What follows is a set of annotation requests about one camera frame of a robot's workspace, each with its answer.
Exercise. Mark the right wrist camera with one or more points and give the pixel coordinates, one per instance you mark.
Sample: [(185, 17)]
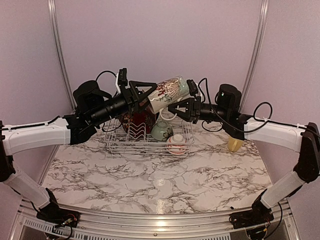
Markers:
[(193, 89)]

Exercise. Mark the white wire dish rack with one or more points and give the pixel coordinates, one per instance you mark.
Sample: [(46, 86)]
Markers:
[(136, 140)]

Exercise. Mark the yellow ceramic mug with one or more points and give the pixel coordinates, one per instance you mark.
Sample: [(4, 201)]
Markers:
[(234, 144)]

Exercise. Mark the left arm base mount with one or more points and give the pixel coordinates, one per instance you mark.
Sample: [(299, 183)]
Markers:
[(54, 214)]

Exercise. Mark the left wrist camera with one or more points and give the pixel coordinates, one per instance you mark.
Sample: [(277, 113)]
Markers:
[(121, 78)]

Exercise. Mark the aluminium frame post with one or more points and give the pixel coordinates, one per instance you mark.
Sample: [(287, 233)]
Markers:
[(59, 51), (257, 46)]

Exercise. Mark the light green floral bowl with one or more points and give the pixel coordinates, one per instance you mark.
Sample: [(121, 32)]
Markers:
[(162, 131)]

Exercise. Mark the red floral plate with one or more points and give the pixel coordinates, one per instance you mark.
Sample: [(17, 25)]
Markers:
[(144, 119)]

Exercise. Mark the white red patterned bowl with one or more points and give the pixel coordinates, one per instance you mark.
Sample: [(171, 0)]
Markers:
[(176, 142)]

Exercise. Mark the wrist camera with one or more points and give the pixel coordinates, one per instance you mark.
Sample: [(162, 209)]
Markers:
[(121, 78), (193, 89)]

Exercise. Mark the right aluminium frame post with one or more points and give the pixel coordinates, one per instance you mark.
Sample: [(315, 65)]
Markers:
[(257, 46)]

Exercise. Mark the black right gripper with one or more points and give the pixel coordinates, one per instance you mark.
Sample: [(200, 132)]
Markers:
[(193, 109)]

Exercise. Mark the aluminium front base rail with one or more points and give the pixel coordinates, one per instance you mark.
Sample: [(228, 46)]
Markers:
[(107, 225)]

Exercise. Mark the left aluminium frame post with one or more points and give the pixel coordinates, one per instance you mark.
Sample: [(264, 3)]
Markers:
[(59, 51)]

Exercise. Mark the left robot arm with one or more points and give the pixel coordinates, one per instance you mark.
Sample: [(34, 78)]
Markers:
[(94, 107)]

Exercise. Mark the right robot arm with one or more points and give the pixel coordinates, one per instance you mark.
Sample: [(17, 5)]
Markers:
[(303, 139)]

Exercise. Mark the tall seashell ceramic mug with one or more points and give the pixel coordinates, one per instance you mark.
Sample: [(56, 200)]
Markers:
[(168, 92)]

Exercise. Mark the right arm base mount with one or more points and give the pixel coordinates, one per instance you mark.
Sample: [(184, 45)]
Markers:
[(258, 214)]

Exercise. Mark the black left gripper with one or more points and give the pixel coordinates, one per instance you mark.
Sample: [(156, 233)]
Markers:
[(133, 104)]

